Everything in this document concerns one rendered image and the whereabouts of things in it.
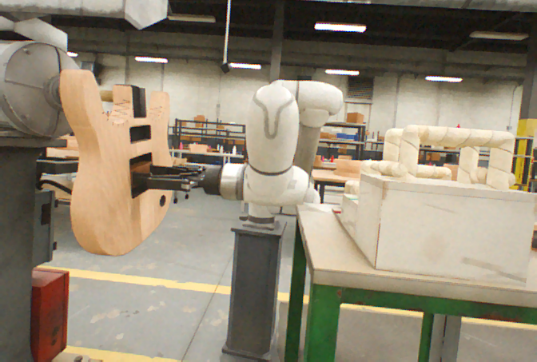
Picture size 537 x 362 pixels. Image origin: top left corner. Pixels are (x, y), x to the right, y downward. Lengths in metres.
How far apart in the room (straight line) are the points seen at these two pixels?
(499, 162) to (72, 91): 0.78
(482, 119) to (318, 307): 14.41
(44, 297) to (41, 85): 0.71
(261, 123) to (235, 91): 11.71
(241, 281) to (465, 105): 13.65
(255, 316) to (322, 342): 1.00
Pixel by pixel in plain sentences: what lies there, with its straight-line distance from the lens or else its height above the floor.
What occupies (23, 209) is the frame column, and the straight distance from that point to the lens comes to 1.09.
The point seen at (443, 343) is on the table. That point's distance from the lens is 1.20.
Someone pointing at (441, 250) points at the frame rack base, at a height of 0.98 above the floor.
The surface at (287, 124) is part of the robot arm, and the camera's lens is 0.47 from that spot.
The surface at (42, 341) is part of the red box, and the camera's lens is 1.31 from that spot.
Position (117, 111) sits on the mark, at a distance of 0.67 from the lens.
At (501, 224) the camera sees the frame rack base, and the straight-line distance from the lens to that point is 0.63.
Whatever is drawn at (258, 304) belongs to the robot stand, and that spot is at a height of 0.30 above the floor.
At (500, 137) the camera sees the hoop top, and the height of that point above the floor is 1.20.
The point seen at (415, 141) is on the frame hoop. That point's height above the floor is 1.18.
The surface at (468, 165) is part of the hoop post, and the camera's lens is 0.69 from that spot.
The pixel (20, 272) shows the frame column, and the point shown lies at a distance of 1.15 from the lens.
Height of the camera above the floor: 1.14
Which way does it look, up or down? 3 degrees down
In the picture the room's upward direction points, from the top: 5 degrees clockwise
